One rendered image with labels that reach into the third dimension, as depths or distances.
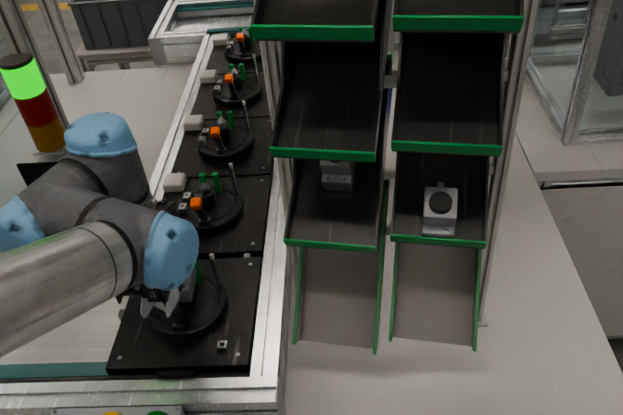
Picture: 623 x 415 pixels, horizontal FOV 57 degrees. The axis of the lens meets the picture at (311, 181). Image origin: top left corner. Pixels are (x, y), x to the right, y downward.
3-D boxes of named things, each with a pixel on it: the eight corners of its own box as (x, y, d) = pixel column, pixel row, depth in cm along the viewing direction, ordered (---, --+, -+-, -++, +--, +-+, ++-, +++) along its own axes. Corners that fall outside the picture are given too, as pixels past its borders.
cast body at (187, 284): (192, 302, 97) (183, 274, 93) (166, 303, 97) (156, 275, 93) (198, 265, 104) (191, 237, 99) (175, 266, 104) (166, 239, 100)
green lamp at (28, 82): (38, 98, 87) (26, 69, 84) (6, 100, 87) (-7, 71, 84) (50, 81, 91) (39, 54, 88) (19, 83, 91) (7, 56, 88)
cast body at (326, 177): (352, 192, 85) (348, 170, 79) (324, 191, 86) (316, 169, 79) (358, 143, 88) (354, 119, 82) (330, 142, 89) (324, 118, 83)
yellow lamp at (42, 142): (61, 152, 93) (50, 126, 90) (31, 153, 94) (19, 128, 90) (72, 134, 97) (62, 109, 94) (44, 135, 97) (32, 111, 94)
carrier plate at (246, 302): (250, 371, 95) (248, 364, 93) (108, 375, 96) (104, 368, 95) (262, 263, 113) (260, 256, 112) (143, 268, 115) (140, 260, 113)
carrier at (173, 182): (263, 257, 114) (254, 210, 106) (145, 262, 116) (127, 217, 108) (272, 181, 133) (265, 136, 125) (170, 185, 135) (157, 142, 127)
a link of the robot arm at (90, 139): (40, 139, 66) (91, 101, 72) (72, 209, 73) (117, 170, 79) (93, 152, 63) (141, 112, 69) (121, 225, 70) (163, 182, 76)
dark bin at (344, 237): (376, 254, 81) (373, 235, 74) (286, 245, 83) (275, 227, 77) (392, 87, 92) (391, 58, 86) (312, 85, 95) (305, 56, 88)
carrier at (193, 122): (272, 180, 133) (265, 135, 125) (170, 184, 135) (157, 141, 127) (278, 122, 152) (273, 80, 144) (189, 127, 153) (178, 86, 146)
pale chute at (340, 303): (378, 349, 92) (375, 354, 87) (298, 339, 94) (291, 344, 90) (390, 174, 94) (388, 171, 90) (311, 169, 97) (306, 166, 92)
